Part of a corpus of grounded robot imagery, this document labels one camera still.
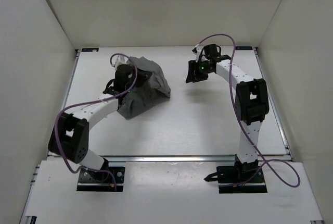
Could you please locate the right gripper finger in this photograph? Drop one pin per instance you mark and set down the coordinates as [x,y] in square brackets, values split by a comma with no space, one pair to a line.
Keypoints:
[200,77]
[191,72]

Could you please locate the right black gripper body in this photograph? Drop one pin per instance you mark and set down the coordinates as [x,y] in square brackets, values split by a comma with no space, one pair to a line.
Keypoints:
[203,68]

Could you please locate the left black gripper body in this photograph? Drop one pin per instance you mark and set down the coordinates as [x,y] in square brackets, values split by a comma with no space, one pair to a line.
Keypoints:
[141,79]

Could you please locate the grey pleated skirt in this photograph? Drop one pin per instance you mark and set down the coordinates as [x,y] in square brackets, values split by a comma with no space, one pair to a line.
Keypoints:
[151,89]

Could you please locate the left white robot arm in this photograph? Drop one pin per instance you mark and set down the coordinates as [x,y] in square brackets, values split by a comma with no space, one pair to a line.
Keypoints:
[70,136]

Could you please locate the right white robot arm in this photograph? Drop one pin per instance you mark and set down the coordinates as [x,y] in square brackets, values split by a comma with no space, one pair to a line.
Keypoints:
[250,100]

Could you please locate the right blue table label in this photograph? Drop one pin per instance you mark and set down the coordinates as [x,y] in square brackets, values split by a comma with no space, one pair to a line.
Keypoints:
[243,48]

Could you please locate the blue table label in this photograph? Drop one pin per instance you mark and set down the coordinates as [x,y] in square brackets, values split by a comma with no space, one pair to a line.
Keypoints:
[243,48]
[89,49]

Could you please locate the left blue table label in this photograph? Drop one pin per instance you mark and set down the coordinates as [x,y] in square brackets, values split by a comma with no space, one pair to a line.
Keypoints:
[89,49]

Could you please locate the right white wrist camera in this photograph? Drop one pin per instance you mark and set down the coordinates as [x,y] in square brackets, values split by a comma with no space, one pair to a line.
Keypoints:
[199,53]

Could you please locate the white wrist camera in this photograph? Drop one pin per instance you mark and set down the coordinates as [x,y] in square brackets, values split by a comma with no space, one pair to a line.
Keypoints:
[199,53]
[120,60]

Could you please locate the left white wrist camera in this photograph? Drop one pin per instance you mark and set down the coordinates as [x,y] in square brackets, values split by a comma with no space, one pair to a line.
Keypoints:
[120,60]

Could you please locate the aluminium left table rail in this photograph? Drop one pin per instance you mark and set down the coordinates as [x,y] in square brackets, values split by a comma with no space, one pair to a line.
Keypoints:
[65,73]

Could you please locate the aluminium table rail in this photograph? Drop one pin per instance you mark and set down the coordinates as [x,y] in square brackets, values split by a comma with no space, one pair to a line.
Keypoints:
[273,107]
[65,73]
[187,158]

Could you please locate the aluminium front table rail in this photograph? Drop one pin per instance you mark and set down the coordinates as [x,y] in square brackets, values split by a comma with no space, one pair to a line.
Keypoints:
[187,158]

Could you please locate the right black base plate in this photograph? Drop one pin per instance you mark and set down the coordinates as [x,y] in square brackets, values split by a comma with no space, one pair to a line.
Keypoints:
[231,181]

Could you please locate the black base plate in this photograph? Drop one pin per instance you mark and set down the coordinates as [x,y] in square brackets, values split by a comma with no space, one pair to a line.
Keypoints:
[89,181]
[231,181]

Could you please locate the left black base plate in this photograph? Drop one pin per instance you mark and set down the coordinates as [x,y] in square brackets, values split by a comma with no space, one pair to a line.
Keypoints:
[89,181]

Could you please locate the aluminium right table rail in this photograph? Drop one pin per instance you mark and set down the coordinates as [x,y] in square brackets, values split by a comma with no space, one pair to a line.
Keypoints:
[273,107]

